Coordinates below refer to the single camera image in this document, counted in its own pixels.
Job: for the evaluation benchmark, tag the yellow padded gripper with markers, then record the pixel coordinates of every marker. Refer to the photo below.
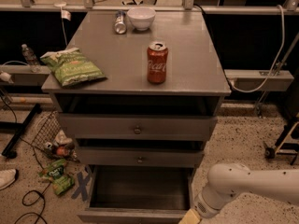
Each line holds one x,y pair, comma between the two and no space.
204,206

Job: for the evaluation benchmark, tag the grey bottom drawer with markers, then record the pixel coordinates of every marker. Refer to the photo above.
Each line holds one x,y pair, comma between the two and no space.
138,195

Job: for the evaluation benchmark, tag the grey drawer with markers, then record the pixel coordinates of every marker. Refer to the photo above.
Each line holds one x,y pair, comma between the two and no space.
186,154
138,127
138,195

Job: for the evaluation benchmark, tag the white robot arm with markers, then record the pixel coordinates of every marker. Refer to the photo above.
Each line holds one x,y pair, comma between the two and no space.
226,181

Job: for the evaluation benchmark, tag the grey middle drawer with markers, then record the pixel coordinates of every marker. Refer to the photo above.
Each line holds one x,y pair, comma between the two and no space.
186,154

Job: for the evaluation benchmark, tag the grey drawer cabinet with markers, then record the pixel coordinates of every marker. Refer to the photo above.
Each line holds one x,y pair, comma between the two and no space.
195,84

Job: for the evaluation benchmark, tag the grey top drawer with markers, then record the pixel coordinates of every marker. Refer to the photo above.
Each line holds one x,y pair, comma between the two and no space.
138,127

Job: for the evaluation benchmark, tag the grey tape cross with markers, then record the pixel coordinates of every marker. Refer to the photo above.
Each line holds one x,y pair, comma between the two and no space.
81,189

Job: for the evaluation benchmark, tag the black wheeled cart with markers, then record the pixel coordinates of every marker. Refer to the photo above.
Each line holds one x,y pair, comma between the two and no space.
287,144

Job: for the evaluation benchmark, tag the green chip bag on floor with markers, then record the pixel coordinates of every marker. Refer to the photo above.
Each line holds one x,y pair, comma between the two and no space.
56,175

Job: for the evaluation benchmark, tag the red cola can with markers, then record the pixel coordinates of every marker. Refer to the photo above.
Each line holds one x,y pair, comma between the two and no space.
157,54

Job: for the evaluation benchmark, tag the white shoe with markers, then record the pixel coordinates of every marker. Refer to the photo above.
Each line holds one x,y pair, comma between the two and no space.
7,177

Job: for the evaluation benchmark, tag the green jalapeno chip bag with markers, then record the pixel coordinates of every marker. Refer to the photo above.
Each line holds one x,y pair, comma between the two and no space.
71,67

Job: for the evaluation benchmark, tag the black table leg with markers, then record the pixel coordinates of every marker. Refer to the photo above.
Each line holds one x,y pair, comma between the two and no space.
18,129

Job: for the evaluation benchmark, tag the silver can lying down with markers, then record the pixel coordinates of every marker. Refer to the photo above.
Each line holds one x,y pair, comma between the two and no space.
120,26

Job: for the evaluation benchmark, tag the white bowl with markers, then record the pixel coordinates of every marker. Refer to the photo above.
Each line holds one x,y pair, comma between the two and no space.
141,17

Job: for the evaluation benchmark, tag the clear water bottle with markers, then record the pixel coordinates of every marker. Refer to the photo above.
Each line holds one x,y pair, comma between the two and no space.
30,58

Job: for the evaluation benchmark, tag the grey wall ledge right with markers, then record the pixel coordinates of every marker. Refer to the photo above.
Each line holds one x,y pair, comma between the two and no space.
258,80

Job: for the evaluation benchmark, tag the grey wall ledge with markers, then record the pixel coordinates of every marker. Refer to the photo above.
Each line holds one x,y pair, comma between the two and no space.
258,80
21,75

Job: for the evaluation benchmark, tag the wire basket with trash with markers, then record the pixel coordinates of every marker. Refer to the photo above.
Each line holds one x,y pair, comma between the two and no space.
51,140

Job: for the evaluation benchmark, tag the grey wall ledge left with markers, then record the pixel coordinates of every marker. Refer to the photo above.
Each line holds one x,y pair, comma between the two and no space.
21,75

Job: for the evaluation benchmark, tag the metal railing frame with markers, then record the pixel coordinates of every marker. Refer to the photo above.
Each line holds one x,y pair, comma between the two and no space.
149,0

